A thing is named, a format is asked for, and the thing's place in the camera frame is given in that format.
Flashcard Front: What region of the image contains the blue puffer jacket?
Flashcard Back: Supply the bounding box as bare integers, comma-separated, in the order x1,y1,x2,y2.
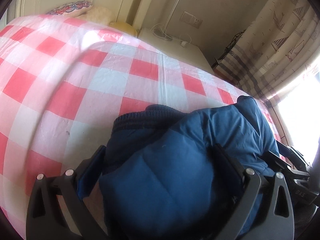
99,96,279,239

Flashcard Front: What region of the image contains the red white checkered bed sheet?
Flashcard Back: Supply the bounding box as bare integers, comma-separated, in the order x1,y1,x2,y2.
0,14,288,240

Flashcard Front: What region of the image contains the white bedside table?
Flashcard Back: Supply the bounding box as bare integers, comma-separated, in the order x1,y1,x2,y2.
138,28,214,75

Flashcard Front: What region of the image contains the small white charger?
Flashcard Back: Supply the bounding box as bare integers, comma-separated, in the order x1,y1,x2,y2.
180,41,190,48

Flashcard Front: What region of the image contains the striped patterned curtain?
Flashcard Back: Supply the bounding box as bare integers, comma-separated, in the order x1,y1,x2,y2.
214,0,319,108

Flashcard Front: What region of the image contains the white slim desk lamp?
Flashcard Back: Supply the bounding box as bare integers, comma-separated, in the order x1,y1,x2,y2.
152,0,180,41

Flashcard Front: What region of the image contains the peach yellow pillow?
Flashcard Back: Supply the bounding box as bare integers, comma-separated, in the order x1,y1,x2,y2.
77,7,116,26

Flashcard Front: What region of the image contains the colourful patterned cushion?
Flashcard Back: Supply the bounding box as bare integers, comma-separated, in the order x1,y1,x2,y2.
46,1,93,17

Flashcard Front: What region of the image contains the white lamp cable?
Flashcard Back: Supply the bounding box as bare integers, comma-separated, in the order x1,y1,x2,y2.
151,23,193,46

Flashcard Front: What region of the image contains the wall socket panel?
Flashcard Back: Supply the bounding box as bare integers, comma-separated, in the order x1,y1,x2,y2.
180,11,203,29

